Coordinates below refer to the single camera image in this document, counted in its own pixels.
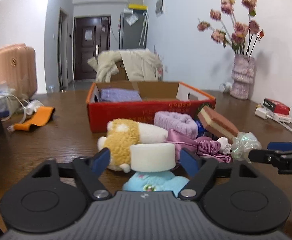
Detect pink satin scrunchie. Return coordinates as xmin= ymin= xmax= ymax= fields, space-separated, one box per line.
xmin=167 ymin=129 xmax=232 ymax=164

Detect white tissue ball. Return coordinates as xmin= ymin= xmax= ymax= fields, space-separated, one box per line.
xmin=217 ymin=137 xmax=232 ymax=155

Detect blue plush toy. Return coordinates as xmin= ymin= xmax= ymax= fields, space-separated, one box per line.
xmin=122 ymin=171 xmax=189 ymax=197

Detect white cylindrical sponge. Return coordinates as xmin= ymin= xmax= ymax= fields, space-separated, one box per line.
xmin=130 ymin=143 xmax=176 ymax=173

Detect brown layered sponge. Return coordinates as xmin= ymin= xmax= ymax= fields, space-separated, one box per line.
xmin=198 ymin=106 xmax=239 ymax=144

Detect yellow white plush toy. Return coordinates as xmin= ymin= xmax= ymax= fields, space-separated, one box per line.
xmin=97 ymin=119 xmax=168 ymax=173

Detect lilac fluffy headband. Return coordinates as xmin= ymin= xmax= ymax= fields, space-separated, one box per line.
xmin=154 ymin=111 xmax=198 ymax=139

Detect purple knitted pouch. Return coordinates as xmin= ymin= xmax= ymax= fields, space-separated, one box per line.
xmin=100 ymin=88 xmax=142 ymax=102

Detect red white small box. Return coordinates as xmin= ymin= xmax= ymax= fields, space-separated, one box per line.
xmin=263 ymin=98 xmax=291 ymax=123

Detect blue tissue packet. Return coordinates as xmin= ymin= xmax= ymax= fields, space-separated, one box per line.
xmin=195 ymin=120 xmax=212 ymax=138

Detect white charger adapter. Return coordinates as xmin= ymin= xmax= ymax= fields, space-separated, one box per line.
xmin=254 ymin=107 xmax=273 ymax=120

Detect red cardboard box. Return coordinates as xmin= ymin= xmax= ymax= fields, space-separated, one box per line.
xmin=86 ymin=81 xmax=216 ymax=133

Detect small white jar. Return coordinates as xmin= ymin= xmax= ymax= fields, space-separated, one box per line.
xmin=219 ymin=82 xmax=232 ymax=94

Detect pink textured vase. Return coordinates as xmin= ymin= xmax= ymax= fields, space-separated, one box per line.
xmin=230 ymin=54 xmax=255 ymax=100

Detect wooden chair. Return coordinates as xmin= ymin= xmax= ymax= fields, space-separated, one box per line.
xmin=111 ymin=61 xmax=129 ymax=82

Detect dried pink roses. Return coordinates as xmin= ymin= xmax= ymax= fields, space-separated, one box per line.
xmin=197 ymin=0 xmax=264 ymax=57

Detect beige coat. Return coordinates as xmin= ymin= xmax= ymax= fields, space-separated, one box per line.
xmin=88 ymin=49 xmax=163 ymax=83

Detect pink hard-shell suitcase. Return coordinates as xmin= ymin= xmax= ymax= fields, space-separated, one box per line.
xmin=0 ymin=43 xmax=38 ymax=99

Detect dark brown entrance door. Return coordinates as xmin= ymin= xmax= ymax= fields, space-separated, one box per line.
xmin=73 ymin=15 xmax=111 ymax=81

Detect grey refrigerator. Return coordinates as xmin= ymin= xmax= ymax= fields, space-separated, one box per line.
xmin=119 ymin=9 xmax=148 ymax=50

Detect yellow box on fridge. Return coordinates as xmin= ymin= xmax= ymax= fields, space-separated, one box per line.
xmin=128 ymin=3 xmax=148 ymax=10

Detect orange black strap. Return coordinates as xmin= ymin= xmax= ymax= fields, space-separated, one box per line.
xmin=6 ymin=106 xmax=56 ymax=133

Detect white cable bundle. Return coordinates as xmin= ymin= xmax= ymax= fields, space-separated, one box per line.
xmin=0 ymin=84 xmax=46 ymax=126

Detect wall picture frame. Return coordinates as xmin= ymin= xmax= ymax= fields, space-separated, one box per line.
xmin=155 ymin=0 xmax=164 ymax=17

